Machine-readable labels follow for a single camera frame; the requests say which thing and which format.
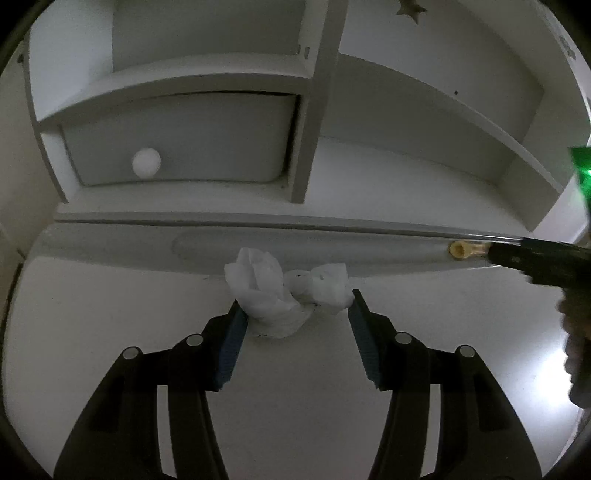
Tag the white tissue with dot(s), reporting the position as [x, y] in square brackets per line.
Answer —
[277, 302]

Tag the dark star sticker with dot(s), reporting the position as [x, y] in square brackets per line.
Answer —
[411, 9]

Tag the white drawer with round knob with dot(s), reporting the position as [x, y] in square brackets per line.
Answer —
[204, 137]

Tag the white desk shelf unit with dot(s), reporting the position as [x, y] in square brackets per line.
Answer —
[463, 121]

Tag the person's right hand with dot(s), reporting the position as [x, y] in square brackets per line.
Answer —
[575, 310]

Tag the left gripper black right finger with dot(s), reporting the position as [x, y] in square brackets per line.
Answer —
[480, 433]

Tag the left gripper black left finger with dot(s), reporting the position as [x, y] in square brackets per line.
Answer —
[116, 434]

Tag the small yellow object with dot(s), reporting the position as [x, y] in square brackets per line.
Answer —
[464, 249]

